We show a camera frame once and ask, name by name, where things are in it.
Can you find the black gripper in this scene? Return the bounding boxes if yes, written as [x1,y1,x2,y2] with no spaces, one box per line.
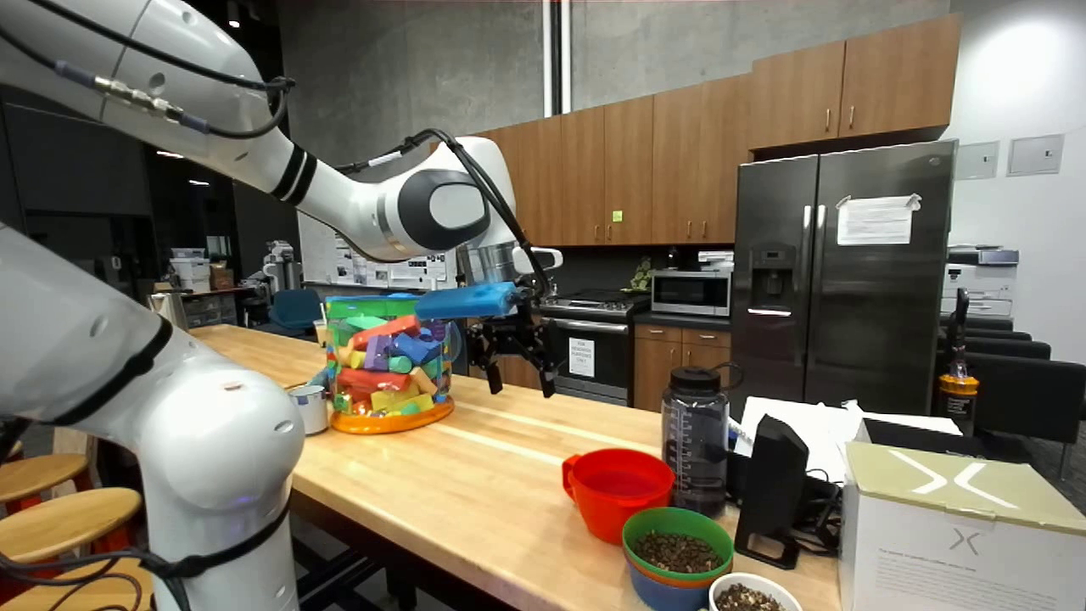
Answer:
[466,289,557,398]

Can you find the orange rectangular foam block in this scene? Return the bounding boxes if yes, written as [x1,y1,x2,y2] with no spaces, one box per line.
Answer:
[348,316,420,350]

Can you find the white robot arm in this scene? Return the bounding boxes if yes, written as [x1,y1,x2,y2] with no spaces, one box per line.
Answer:
[0,0,531,611]

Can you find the clear toy bag with blocks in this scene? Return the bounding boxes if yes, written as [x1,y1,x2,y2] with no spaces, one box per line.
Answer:
[321,297,454,435]

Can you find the black oven range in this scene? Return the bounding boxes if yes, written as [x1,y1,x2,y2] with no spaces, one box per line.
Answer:
[543,297,646,404]

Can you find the red measuring cup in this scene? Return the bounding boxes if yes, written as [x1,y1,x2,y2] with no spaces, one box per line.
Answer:
[560,447,677,544]

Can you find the dark water bottle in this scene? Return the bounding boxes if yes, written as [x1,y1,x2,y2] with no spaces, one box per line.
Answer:
[662,366,729,515]

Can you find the silver microwave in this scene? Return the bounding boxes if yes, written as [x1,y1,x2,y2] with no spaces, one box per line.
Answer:
[652,273,729,318]

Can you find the small metal cup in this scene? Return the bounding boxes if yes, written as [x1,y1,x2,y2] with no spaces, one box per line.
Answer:
[289,385,329,435]

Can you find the green bowl with beans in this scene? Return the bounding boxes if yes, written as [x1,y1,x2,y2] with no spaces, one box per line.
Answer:
[621,505,734,611]

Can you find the wooden upper cabinets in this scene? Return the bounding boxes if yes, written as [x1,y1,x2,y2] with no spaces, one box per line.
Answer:
[492,17,961,249]

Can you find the black device on table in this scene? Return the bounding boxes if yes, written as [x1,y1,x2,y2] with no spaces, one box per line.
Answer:
[738,417,809,572]

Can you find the white bowl with beans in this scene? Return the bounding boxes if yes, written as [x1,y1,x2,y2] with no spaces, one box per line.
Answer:
[709,574,801,611]

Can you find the black stainless refrigerator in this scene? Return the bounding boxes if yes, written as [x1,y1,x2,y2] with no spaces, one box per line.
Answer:
[729,143,953,415]

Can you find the white cardboard box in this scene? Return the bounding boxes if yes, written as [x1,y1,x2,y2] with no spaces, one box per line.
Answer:
[838,440,1086,611]

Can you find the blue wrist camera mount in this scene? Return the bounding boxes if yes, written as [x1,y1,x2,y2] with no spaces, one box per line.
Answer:
[413,282,515,318]

